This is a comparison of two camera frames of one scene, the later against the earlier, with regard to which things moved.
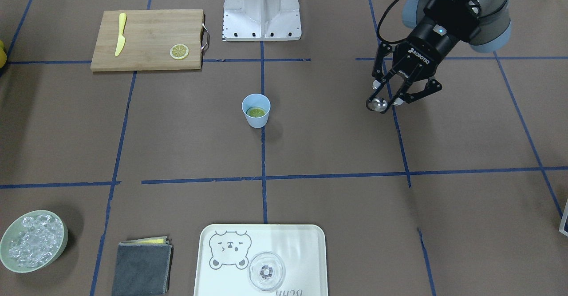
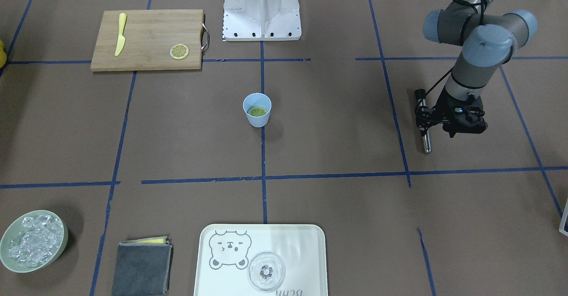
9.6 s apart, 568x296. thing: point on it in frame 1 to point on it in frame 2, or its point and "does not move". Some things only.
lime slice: [179, 51] does not move
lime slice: [255, 112] does not move
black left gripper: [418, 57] to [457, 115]
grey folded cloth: [143, 267] does not move
